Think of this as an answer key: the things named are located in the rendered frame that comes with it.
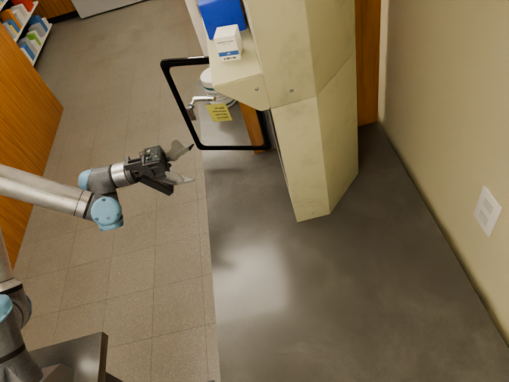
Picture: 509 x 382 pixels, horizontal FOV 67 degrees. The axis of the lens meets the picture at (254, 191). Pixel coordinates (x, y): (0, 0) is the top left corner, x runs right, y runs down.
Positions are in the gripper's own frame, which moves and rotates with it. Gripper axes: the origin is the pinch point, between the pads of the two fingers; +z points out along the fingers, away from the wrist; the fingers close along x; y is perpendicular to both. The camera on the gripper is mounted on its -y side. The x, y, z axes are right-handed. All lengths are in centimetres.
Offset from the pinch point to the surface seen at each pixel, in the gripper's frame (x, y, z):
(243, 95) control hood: -10.5, 27.9, 20.4
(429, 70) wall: 0, 14, 69
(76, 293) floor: 33, -122, -117
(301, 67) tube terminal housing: -9.9, 31.0, 34.3
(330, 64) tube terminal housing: -4.6, 26.4, 41.8
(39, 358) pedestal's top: -41, -24, -57
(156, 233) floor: 66, -123, -67
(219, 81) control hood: -9.0, 32.2, 15.9
